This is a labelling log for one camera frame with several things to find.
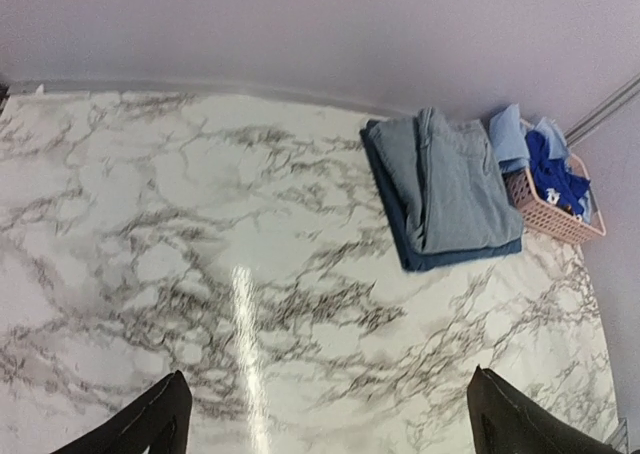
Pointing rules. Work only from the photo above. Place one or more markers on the right aluminium corner post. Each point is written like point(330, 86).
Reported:
point(618, 100)

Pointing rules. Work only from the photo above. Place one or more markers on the royal blue printed garment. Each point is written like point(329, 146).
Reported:
point(553, 179)

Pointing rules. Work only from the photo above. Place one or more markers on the pink plastic laundry basket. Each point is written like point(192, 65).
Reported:
point(543, 214)

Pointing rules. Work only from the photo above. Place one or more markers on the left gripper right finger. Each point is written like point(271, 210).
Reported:
point(504, 420)

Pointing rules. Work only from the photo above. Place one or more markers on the light blue denim jeans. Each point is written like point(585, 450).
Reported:
point(450, 185)

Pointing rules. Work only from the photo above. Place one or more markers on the dark blue t-shirt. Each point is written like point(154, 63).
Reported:
point(410, 260)

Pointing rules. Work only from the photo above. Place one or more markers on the light blue cloth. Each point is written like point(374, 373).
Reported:
point(507, 137)

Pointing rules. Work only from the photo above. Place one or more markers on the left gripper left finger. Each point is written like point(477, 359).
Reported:
point(155, 422)

